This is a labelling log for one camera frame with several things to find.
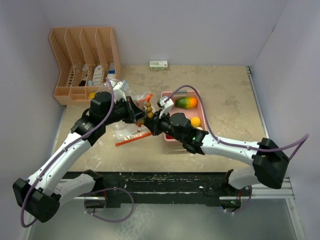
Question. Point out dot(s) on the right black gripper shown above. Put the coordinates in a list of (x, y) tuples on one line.
[(154, 123)]

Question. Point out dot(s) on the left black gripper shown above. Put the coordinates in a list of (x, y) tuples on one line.
[(138, 113)]

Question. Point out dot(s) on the brown longan bunch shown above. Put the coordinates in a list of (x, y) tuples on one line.
[(147, 107)]

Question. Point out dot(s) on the clear zip top bag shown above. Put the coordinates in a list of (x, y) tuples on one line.
[(126, 133)]

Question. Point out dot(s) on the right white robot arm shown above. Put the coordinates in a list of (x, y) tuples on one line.
[(265, 163)]

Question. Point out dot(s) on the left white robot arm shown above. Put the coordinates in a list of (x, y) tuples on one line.
[(41, 194)]

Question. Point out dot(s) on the green orange mango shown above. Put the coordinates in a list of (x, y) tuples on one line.
[(186, 102)]

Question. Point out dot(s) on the yellow orange peach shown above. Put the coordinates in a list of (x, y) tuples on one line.
[(196, 122)]

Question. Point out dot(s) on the pink plastic basket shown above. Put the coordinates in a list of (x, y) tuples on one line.
[(189, 113)]

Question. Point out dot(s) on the white blue box in organizer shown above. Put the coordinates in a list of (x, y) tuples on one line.
[(111, 74)]

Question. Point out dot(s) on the yellow block in organizer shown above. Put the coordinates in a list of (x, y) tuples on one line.
[(92, 95)]

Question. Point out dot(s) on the small green white box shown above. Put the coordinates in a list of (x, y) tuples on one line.
[(158, 65)]

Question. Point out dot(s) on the white tube in organizer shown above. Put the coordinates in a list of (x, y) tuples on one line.
[(97, 76)]

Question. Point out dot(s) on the black white item in organizer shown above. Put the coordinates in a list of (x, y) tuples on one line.
[(84, 76)]

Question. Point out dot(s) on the orange file organizer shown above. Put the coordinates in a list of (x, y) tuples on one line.
[(75, 46)]

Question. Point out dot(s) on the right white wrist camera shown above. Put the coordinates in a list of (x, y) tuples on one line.
[(165, 104)]

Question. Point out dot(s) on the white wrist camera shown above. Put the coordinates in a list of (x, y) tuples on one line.
[(165, 104), (118, 89)]

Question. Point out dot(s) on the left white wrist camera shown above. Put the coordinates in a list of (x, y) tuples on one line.
[(118, 89)]

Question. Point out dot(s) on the black metal base frame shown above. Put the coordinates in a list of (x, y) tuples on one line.
[(204, 188)]

